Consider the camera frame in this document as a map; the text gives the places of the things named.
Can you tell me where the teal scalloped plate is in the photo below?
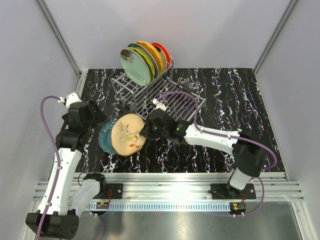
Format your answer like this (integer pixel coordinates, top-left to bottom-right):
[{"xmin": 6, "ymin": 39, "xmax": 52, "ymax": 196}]
[{"xmin": 98, "ymin": 120, "xmax": 118, "ymax": 155}]

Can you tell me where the beige plate bird print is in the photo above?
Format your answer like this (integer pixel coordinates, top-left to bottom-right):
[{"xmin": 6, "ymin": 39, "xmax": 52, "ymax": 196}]
[{"xmin": 111, "ymin": 113, "xmax": 146, "ymax": 156}]

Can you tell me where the mint plate flower print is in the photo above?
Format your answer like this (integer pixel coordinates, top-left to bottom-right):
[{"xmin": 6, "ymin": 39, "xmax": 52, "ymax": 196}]
[{"xmin": 119, "ymin": 48, "xmax": 151, "ymax": 86}]

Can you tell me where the green dotted scalloped plate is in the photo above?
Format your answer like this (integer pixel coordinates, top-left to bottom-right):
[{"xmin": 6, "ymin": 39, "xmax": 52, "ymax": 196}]
[{"xmin": 134, "ymin": 47, "xmax": 156, "ymax": 82}]

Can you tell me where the white plate green rim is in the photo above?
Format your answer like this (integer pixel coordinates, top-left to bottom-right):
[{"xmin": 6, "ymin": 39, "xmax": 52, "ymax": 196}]
[{"xmin": 128, "ymin": 43, "xmax": 158, "ymax": 80}]

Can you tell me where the orange red plate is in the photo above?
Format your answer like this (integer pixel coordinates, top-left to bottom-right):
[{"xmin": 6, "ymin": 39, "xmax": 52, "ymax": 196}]
[{"xmin": 151, "ymin": 42, "xmax": 171, "ymax": 68}]

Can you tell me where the yellow dotted scalloped plate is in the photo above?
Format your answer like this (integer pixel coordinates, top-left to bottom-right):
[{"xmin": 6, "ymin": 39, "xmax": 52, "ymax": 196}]
[{"xmin": 136, "ymin": 40, "xmax": 163, "ymax": 75}]

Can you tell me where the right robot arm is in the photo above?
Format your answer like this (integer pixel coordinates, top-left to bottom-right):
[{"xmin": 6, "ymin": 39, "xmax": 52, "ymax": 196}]
[{"xmin": 140, "ymin": 108, "xmax": 267, "ymax": 199}]

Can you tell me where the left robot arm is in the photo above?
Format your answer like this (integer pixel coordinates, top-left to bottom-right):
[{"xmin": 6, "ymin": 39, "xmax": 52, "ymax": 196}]
[{"xmin": 25, "ymin": 92, "xmax": 108, "ymax": 240}]

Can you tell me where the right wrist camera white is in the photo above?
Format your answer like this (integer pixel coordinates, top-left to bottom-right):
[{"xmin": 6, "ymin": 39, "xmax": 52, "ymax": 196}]
[{"xmin": 152, "ymin": 98, "xmax": 167, "ymax": 112}]

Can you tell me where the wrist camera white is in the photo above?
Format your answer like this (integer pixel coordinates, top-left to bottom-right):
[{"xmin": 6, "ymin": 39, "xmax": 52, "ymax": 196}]
[
  {"xmin": 152, "ymin": 98, "xmax": 167, "ymax": 112},
  {"xmin": 57, "ymin": 91, "xmax": 82, "ymax": 109}
]

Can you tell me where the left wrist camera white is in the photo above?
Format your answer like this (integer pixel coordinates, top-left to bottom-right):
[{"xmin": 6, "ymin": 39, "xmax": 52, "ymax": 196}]
[{"xmin": 57, "ymin": 91, "xmax": 82, "ymax": 109}]

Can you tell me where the grey wire dish rack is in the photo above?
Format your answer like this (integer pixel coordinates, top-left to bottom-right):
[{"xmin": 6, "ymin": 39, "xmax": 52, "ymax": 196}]
[{"xmin": 111, "ymin": 63, "xmax": 207, "ymax": 121}]

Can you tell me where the left aluminium corner post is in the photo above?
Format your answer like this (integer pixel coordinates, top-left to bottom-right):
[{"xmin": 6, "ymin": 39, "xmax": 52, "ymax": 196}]
[{"xmin": 35, "ymin": 0, "xmax": 83, "ymax": 79}]

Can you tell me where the aluminium corner post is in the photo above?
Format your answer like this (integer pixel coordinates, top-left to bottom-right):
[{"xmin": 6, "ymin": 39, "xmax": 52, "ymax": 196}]
[
  {"xmin": 35, "ymin": 0, "xmax": 83, "ymax": 79},
  {"xmin": 252, "ymin": 0, "xmax": 301, "ymax": 75}
]

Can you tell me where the aluminium rail frame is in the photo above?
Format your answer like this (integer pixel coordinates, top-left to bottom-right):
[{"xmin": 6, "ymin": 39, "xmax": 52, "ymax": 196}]
[{"xmin": 32, "ymin": 172, "xmax": 305, "ymax": 208}]

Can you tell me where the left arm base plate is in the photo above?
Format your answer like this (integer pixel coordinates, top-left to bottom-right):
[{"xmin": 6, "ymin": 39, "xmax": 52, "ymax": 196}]
[{"xmin": 93, "ymin": 183, "xmax": 124, "ymax": 200}]

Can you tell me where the slotted cable duct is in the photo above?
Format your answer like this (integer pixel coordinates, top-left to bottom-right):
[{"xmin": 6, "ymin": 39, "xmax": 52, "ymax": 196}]
[{"xmin": 85, "ymin": 201, "xmax": 231, "ymax": 212}]

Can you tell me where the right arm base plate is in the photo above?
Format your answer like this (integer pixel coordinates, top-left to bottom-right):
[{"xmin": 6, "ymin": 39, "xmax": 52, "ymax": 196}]
[{"xmin": 208, "ymin": 183, "xmax": 257, "ymax": 200}]

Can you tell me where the right aluminium corner post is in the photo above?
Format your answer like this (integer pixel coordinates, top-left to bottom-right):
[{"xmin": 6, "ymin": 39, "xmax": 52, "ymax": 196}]
[{"xmin": 252, "ymin": 0, "xmax": 301, "ymax": 75}]

